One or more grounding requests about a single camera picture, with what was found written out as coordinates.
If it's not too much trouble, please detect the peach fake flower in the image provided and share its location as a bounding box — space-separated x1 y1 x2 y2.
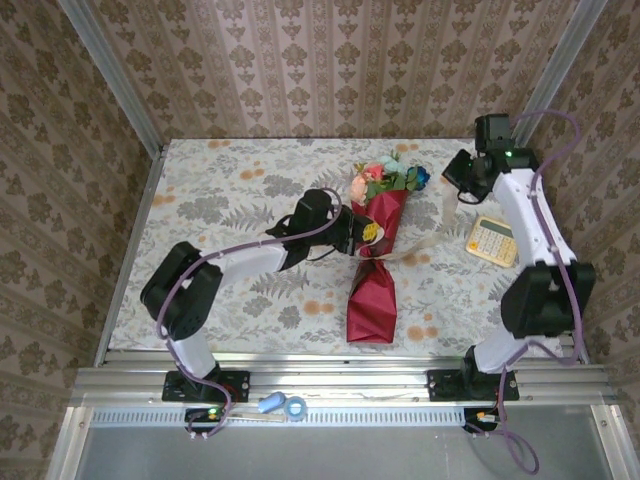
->
348 162 371 205

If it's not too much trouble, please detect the cream printed ribbon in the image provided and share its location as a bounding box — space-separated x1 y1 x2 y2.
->
357 189 459 264

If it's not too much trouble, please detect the red wrapping paper sheet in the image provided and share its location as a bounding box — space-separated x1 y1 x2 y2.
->
346 188 410 345

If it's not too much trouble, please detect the pale teal fake flower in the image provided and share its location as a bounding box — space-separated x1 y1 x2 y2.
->
377 149 407 191

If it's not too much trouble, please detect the yellow calculator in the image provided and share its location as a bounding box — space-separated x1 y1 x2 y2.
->
465 214 519 269

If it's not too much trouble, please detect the floral table cover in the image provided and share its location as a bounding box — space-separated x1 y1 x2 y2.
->
107 137 566 359

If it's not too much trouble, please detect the blue cylinder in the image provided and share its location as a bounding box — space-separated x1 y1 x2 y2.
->
258 391 287 414

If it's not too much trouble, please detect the grey metal panel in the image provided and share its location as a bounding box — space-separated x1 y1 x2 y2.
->
74 424 616 480

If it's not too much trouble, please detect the black controller box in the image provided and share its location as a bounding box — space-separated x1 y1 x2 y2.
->
463 407 504 434
184 407 226 434

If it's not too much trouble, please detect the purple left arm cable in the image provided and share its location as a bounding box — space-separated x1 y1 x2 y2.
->
156 187 345 441

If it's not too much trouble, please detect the aluminium frame post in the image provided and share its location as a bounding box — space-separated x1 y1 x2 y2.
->
509 0 609 149
56 0 167 157

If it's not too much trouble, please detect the aluminium frame rail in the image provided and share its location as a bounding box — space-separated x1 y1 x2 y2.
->
69 352 619 407

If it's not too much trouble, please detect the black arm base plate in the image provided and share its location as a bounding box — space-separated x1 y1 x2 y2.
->
427 369 520 403
162 370 251 404

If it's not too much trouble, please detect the slotted cable duct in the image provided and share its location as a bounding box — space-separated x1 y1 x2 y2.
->
89 405 596 429

